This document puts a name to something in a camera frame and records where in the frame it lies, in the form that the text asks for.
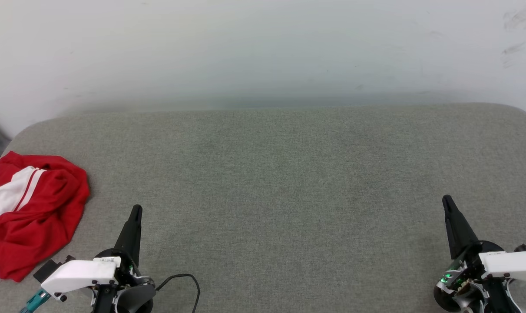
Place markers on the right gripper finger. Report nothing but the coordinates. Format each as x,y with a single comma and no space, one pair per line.
458,230

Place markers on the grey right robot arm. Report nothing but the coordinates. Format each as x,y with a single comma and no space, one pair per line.
497,301

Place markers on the red and white shirt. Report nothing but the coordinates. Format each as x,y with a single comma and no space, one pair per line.
50,208

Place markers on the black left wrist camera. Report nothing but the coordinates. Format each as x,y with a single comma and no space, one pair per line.
50,269

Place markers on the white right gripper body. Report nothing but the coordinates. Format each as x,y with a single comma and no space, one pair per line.
512,265

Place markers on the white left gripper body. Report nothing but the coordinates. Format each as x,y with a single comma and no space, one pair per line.
78,274

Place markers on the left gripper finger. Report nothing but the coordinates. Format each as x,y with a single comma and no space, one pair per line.
130,237

